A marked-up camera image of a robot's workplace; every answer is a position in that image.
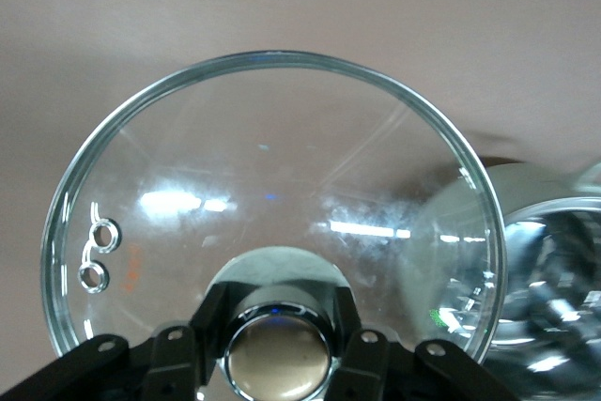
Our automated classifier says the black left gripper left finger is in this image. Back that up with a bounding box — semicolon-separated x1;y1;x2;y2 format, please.
0;280;241;401

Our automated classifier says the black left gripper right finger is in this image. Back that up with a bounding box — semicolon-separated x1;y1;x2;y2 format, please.
322;285;518;401

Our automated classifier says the glass pot lid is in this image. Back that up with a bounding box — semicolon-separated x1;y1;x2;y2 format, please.
39;48;509;401

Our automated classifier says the brown table cover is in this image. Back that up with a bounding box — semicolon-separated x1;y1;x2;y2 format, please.
0;0;601;401

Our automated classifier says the steel two-handled pot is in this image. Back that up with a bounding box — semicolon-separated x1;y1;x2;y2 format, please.
481;162;601;395

